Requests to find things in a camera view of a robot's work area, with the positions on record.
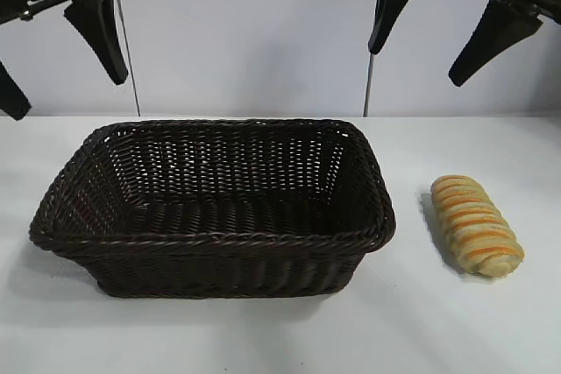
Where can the dark brown wicker basket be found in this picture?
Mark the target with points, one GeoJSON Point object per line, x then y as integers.
{"type": "Point", "coordinates": [219, 251]}

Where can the long striped bread loaf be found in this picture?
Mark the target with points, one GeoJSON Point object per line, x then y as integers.
{"type": "Point", "coordinates": [475, 225]}

